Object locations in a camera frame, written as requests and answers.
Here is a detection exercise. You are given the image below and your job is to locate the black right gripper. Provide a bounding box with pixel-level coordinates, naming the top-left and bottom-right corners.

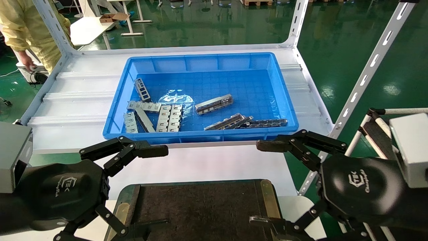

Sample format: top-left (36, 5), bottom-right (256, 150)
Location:
top-left (249, 129), bottom-right (407, 241)

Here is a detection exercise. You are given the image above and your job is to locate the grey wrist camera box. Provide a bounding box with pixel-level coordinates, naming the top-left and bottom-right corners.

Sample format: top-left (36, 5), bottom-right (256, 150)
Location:
top-left (0, 122), bottom-right (33, 194)
top-left (389, 113), bottom-right (428, 189)

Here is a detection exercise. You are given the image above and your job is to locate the white tube frame cart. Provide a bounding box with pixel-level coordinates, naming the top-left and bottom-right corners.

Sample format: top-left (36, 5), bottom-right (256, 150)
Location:
top-left (344, 107), bottom-right (428, 241)

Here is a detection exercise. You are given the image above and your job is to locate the white metal shelf rack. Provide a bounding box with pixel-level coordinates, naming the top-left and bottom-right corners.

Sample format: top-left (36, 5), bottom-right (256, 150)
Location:
top-left (20, 0), bottom-right (419, 196)

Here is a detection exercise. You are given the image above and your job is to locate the white machine stand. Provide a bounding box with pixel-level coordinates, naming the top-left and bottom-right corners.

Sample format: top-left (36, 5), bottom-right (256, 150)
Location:
top-left (16, 50), bottom-right (50, 84)

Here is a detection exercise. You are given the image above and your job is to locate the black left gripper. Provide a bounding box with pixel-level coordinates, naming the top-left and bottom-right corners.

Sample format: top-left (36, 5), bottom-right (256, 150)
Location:
top-left (17, 136), bottom-right (170, 241)

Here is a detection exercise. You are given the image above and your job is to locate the blue plastic bin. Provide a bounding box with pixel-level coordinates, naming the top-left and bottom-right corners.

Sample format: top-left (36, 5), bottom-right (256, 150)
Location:
top-left (102, 52), bottom-right (300, 146)

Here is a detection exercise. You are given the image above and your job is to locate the clear plastic bag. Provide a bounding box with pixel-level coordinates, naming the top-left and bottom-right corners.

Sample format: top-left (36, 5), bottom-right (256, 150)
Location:
top-left (157, 93), bottom-right (195, 117)

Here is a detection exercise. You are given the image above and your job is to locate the wooden pallet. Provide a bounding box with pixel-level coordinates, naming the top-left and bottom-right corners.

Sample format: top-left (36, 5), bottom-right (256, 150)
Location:
top-left (240, 0), bottom-right (274, 7)

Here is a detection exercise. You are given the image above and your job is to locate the white desk frame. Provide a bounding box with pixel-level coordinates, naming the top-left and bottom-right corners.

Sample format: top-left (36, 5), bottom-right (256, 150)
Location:
top-left (114, 0), bottom-right (153, 37)

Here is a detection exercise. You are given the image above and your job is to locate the person in yellow coat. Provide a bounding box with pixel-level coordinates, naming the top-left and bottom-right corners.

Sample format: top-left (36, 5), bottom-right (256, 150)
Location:
top-left (0, 0), bottom-right (73, 73)

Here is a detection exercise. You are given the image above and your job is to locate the black container tray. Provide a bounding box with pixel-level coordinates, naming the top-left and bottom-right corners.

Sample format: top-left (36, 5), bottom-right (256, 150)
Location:
top-left (104, 179), bottom-right (285, 241)

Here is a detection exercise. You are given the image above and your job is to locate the long dark metal bracket part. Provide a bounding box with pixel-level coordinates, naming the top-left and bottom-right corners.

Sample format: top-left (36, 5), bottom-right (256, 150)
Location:
top-left (239, 118), bottom-right (289, 129)

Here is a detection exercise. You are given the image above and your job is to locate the white work table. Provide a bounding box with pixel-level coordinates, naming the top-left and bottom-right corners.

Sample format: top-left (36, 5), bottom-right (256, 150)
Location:
top-left (70, 15), bottom-right (118, 51)

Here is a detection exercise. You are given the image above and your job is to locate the upright dark metal bracket part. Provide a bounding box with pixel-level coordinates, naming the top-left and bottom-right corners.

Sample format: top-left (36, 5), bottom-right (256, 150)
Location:
top-left (134, 78), bottom-right (153, 103)

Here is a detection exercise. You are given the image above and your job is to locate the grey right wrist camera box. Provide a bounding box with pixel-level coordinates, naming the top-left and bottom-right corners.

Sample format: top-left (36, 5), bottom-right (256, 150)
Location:
top-left (389, 113), bottom-right (428, 189)

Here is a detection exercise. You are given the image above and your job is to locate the black coiled cable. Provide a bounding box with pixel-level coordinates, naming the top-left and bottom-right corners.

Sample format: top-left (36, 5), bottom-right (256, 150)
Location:
top-left (29, 72), bottom-right (48, 85)

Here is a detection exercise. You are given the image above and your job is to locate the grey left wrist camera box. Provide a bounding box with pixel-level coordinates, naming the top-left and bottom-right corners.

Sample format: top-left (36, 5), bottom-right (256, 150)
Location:
top-left (0, 122), bottom-right (33, 194)

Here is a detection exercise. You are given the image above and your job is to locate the open cardboard box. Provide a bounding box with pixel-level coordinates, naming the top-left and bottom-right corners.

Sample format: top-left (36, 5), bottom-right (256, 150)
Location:
top-left (99, 13), bottom-right (130, 23)

